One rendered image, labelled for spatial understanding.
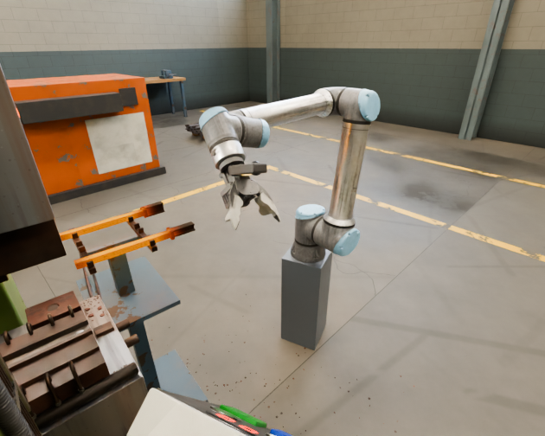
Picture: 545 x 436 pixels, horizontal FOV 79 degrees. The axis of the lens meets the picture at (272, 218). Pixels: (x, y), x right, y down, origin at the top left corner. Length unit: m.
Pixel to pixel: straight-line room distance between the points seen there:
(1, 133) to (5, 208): 0.11
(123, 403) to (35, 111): 3.53
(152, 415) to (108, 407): 0.43
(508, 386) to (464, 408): 0.32
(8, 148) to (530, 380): 2.40
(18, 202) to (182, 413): 0.38
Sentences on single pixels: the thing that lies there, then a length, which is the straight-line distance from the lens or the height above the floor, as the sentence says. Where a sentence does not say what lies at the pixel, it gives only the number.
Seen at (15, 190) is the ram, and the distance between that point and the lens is 0.61.
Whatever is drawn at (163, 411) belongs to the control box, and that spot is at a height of 1.19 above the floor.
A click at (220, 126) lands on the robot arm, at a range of 0.95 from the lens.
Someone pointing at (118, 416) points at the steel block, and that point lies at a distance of 0.98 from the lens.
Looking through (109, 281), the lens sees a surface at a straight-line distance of 1.61.
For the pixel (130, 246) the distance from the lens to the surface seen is 1.28.
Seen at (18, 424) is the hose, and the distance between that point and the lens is 0.59.
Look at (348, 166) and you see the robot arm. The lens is 1.46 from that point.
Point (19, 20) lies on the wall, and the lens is 8.46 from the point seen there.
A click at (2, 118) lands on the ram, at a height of 1.53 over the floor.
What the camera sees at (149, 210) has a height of 0.97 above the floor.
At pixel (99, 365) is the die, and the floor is 0.98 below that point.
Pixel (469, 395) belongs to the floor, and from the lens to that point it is 2.18.
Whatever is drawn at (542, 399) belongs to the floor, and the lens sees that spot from 2.36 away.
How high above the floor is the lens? 1.61
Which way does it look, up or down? 28 degrees down
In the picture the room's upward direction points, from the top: straight up
